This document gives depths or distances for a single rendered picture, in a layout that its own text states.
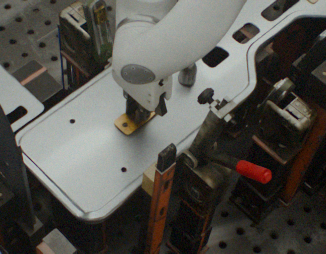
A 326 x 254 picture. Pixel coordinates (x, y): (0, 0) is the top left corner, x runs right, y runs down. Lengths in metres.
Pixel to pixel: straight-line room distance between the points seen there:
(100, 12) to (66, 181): 0.30
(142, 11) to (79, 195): 0.35
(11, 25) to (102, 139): 0.63
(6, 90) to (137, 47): 0.42
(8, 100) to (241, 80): 0.42
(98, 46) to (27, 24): 0.50
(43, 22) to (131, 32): 0.83
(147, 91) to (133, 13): 0.18
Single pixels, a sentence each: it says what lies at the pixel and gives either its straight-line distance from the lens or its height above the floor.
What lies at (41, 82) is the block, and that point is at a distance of 1.28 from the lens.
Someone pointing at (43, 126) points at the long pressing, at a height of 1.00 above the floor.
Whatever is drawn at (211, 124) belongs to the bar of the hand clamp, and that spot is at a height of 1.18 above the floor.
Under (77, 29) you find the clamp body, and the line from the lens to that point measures 1.27.
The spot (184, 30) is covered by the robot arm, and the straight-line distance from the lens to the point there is 0.86.
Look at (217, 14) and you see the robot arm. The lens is 0.87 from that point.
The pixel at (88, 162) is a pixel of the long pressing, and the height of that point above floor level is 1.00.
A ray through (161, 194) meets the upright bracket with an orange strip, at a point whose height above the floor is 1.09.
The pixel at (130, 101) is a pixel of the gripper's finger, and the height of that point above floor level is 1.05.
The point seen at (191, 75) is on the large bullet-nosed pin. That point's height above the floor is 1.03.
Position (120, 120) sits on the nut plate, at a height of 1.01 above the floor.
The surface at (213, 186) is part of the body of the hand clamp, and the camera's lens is 1.10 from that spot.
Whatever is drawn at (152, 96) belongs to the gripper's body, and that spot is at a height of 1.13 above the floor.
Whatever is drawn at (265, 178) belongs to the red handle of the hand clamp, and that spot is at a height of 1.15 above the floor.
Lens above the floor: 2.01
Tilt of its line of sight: 58 degrees down
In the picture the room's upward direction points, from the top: 8 degrees clockwise
